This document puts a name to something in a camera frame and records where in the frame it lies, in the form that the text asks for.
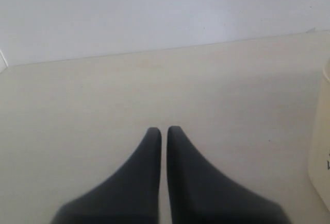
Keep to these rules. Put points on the small cream plastic bin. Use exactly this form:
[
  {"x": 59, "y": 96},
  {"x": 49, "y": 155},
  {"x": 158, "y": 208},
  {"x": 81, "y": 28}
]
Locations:
[{"x": 318, "y": 162}]

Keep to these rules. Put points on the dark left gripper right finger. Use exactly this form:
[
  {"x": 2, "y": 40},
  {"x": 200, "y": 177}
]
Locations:
[{"x": 200, "y": 193}]

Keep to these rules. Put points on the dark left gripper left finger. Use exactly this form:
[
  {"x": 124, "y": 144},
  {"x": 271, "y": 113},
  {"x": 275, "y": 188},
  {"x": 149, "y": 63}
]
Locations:
[{"x": 130, "y": 195}]

